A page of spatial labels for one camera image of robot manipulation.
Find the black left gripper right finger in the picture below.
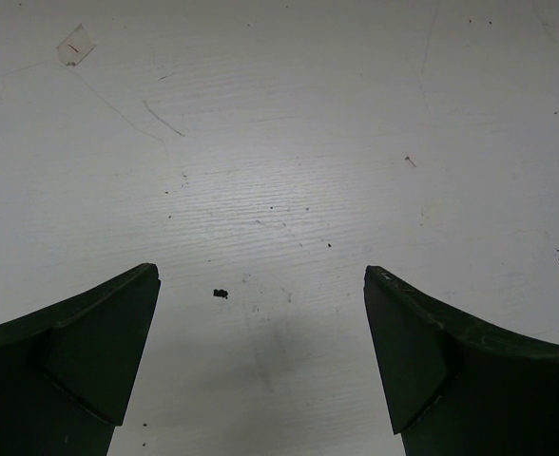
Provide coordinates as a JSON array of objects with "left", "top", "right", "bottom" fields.
[{"left": 364, "top": 266, "right": 559, "bottom": 455}]

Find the clear tape piece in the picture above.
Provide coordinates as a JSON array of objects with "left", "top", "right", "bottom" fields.
[{"left": 56, "top": 24, "right": 96, "bottom": 67}]

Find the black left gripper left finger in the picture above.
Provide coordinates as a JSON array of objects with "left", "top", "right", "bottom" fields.
[{"left": 0, "top": 263, "right": 160, "bottom": 455}]

